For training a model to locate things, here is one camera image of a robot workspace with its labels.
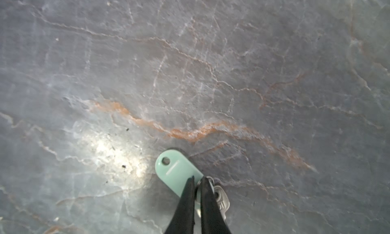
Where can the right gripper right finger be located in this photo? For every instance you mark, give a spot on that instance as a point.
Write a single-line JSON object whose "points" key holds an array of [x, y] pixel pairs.
{"points": [[211, 218]]}

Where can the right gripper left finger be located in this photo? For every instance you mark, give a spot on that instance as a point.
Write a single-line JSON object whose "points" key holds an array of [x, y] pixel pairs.
{"points": [[183, 220]]}

